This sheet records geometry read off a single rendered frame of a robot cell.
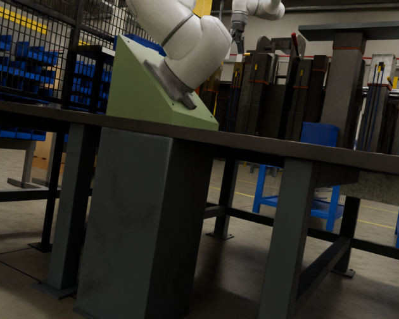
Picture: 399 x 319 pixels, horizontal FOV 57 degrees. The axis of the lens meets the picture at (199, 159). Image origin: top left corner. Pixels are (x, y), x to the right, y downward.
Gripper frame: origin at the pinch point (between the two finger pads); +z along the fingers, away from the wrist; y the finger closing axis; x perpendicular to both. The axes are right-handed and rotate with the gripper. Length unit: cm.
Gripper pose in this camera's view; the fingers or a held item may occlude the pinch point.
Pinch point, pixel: (232, 61)
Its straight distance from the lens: 212.4
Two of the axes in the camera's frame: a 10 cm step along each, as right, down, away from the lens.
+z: -1.6, 9.9, 0.5
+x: -8.2, -1.6, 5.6
